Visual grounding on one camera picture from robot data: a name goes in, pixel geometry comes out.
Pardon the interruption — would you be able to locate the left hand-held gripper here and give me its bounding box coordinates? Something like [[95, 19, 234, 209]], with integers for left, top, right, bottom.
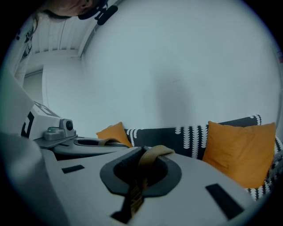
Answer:
[[20, 101, 131, 158]]

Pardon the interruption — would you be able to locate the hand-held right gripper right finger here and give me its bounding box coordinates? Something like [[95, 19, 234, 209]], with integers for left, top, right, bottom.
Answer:
[[127, 152, 259, 226]]

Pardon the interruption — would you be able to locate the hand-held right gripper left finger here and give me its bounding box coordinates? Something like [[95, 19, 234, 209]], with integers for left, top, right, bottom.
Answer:
[[41, 145, 147, 226]]

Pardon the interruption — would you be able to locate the black white patterned sofa seat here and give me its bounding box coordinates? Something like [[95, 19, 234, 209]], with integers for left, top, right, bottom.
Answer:
[[124, 114, 283, 202]]

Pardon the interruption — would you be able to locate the orange cushion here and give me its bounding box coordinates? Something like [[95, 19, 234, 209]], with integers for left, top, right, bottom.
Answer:
[[202, 121, 277, 189], [96, 121, 134, 148]]

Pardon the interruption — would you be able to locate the grey patterned cushion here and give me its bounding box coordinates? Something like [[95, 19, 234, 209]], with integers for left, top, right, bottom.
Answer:
[[268, 149, 283, 178]]

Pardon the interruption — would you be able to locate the person's white printed shirt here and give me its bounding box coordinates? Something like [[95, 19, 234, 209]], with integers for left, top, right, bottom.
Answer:
[[13, 13, 40, 86]]

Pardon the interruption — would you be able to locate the white slatted panel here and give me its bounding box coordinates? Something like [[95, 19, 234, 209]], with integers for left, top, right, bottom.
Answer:
[[32, 15, 89, 58]]

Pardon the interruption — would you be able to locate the person's face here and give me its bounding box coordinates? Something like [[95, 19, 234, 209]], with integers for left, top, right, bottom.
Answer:
[[45, 0, 93, 17]]

